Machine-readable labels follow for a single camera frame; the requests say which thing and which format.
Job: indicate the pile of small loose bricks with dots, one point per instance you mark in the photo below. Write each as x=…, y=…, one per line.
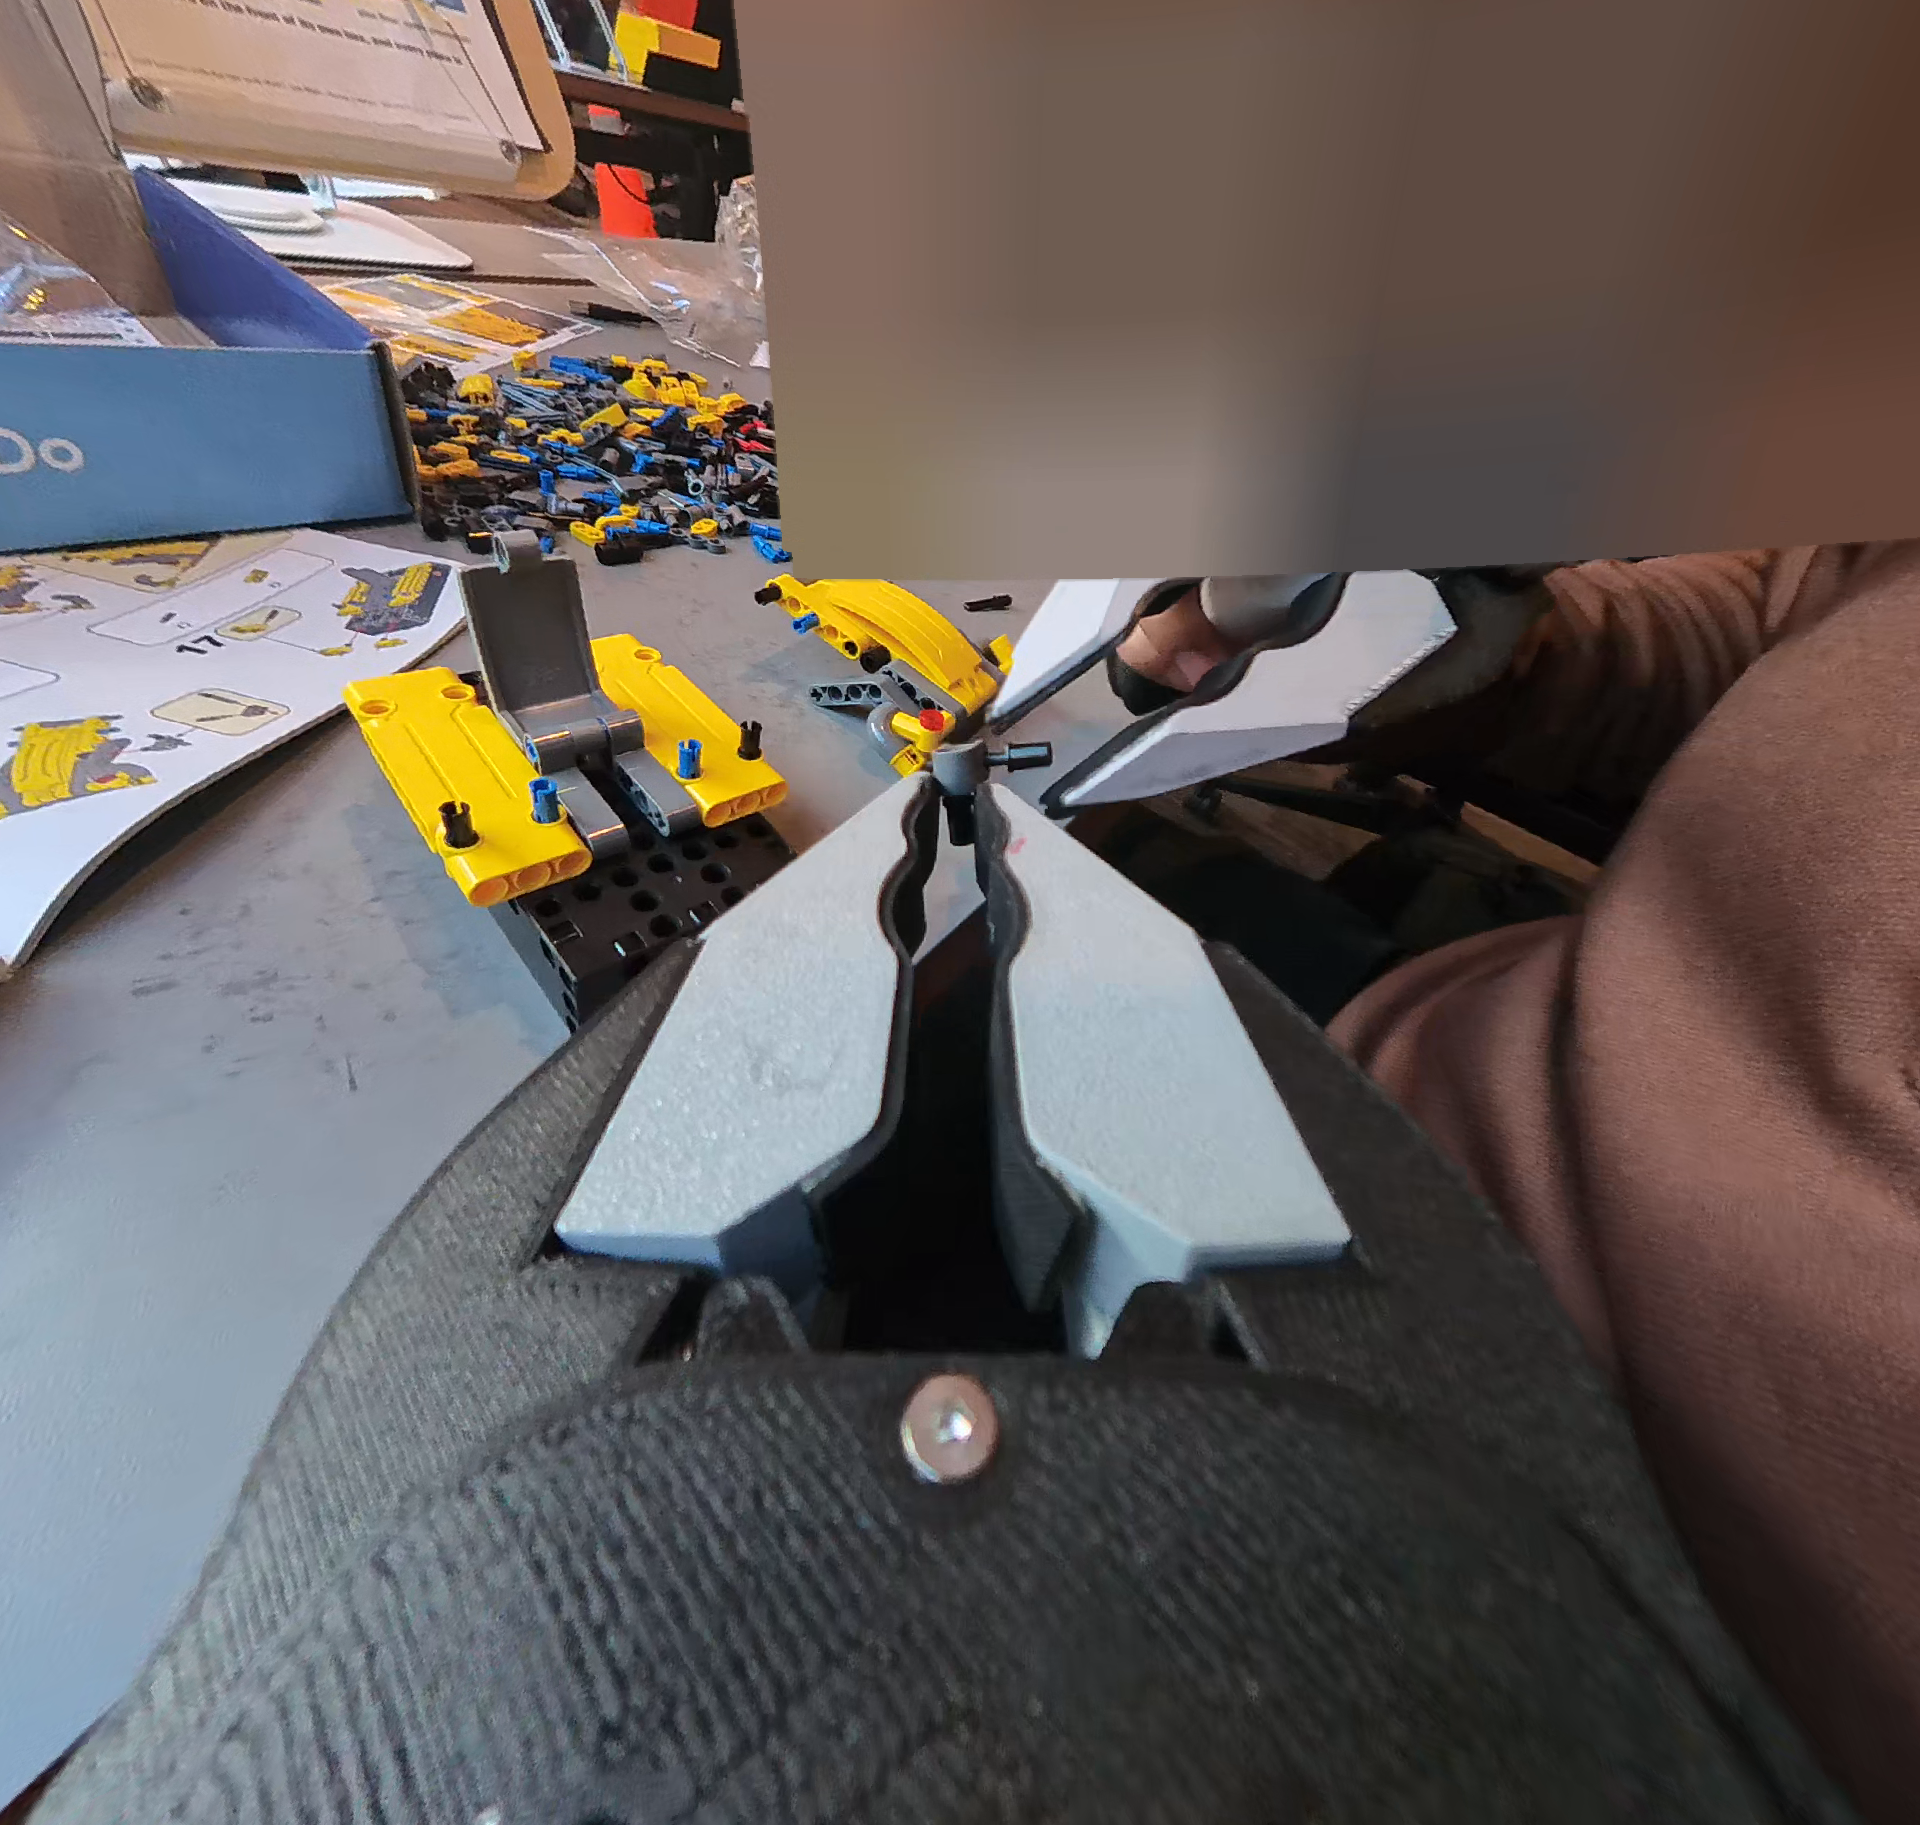
x=602, y=447

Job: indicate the person's right hand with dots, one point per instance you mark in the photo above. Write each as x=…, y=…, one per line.
x=1178, y=657

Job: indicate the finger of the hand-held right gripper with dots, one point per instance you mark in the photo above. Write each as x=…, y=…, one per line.
x=1072, y=632
x=1292, y=701

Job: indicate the clear acrylic display stand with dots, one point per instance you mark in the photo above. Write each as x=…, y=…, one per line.
x=577, y=18

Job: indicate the dark background table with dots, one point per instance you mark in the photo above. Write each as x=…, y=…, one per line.
x=677, y=132

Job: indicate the red yellow block model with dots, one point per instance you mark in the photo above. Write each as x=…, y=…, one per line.
x=677, y=18

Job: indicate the white rounded tray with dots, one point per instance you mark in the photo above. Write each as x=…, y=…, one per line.
x=377, y=237

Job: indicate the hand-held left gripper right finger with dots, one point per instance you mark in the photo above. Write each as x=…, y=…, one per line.
x=1171, y=1092

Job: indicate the person's black trousers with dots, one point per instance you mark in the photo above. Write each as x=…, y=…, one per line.
x=1276, y=956

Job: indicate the open instruction booklet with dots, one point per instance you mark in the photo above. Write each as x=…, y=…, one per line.
x=151, y=717

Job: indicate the grey connector with black pins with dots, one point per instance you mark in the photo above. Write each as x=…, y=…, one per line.
x=957, y=768

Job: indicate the clear plastic bag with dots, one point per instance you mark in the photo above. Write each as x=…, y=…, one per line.
x=677, y=282

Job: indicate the yellow printed sticker sheet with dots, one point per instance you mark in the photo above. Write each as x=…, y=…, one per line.
x=451, y=317

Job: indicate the grey desk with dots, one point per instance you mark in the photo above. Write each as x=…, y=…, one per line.
x=226, y=1106

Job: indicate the blue cardboard box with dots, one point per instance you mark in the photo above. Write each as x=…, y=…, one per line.
x=196, y=447

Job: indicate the black yellow toy base assembly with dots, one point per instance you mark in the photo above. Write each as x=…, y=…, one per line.
x=436, y=746

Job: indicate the yellow grey toy hood assembly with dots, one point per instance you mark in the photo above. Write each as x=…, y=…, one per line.
x=887, y=627

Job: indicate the black office chair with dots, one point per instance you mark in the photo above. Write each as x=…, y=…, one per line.
x=1441, y=867

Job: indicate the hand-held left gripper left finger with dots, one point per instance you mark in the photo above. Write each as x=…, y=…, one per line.
x=752, y=1077

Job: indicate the clear bag with blue parts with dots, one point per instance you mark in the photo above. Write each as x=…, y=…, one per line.
x=62, y=282

